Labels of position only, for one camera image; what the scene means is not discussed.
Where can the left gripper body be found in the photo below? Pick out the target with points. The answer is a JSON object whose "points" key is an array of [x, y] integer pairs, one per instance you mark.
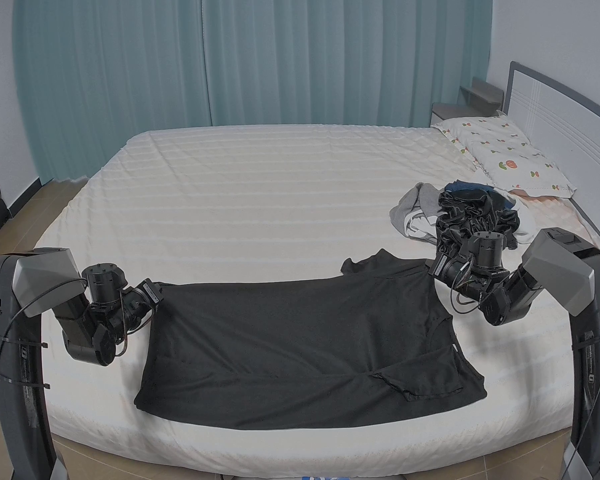
{"points": [[145, 298]]}

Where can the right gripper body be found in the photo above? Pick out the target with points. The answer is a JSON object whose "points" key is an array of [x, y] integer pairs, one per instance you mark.
{"points": [[447, 269]]}

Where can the black T-shirt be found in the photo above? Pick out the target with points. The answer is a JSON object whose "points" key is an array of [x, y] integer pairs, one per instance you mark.
{"points": [[305, 348]]}

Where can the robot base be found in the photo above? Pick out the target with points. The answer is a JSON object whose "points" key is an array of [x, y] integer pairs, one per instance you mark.
{"points": [[325, 477]]}

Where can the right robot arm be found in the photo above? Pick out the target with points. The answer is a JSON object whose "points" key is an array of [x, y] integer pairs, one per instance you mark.
{"points": [[560, 273]]}

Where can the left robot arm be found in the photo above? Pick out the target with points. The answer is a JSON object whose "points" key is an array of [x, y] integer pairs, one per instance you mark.
{"points": [[15, 368]]}

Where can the pile of clothes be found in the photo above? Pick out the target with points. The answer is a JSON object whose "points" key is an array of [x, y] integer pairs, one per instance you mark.
{"points": [[460, 213]]}

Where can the bed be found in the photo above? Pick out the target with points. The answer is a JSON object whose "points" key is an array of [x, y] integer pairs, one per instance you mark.
{"points": [[280, 193]]}

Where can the white printed pillow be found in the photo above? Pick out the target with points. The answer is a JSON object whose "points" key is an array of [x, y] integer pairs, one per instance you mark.
{"points": [[505, 153]]}

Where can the grey bedside table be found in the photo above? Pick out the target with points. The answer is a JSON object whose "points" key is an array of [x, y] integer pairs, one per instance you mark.
{"points": [[485, 92]]}

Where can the blue-green curtain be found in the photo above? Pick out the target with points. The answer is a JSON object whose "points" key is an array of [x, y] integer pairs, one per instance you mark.
{"points": [[350, 43], [115, 68]]}

